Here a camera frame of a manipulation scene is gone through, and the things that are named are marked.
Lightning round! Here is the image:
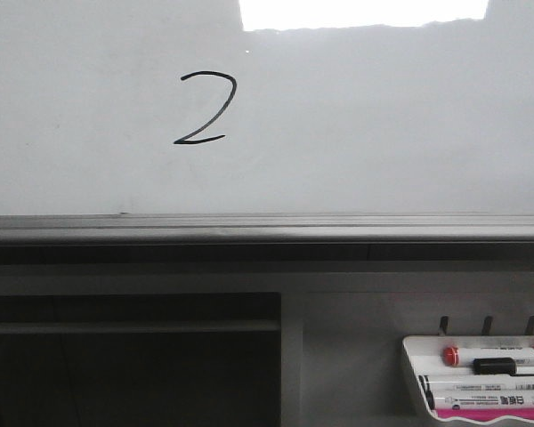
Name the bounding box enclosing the grey stand frame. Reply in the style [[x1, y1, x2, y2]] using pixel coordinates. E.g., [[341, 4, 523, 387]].
[[0, 260, 534, 426]]

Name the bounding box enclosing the black hook middle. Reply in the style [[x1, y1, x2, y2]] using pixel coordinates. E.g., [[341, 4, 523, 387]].
[[481, 315, 494, 336]]

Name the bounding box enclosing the white marker tray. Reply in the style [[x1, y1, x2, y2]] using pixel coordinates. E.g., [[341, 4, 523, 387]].
[[402, 335, 534, 426]]

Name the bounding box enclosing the black hook right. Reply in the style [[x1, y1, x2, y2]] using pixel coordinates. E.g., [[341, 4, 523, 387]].
[[524, 315, 534, 336]]

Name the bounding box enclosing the white whiteboard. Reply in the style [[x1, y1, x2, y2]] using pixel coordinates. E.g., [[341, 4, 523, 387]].
[[0, 1, 534, 215]]

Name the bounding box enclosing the black hook left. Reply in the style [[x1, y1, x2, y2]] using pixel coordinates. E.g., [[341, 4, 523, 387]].
[[438, 316, 449, 336]]

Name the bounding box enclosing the grey whiteboard bottom frame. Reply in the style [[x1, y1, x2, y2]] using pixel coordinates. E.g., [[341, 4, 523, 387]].
[[0, 213, 534, 259]]

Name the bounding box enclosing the black capped marker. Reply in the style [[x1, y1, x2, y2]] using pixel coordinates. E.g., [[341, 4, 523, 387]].
[[473, 357, 534, 375]]

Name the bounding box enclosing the black hook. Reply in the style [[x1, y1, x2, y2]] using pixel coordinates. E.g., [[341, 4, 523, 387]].
[[481, 315, 494, 336], [438, 316, 449, 336], [524, 315, 534, 336]]

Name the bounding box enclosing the red capped marker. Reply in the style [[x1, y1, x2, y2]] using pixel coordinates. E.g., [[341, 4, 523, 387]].
[[441, 346, 534, 367]]

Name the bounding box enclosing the white marker black end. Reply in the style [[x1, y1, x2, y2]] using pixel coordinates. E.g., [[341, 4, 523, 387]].
[[417, 374, 534, 392]]

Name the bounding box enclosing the white marker with label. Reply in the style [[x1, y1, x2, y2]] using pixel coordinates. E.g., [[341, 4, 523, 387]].
[[425, 391, 534, 410]]

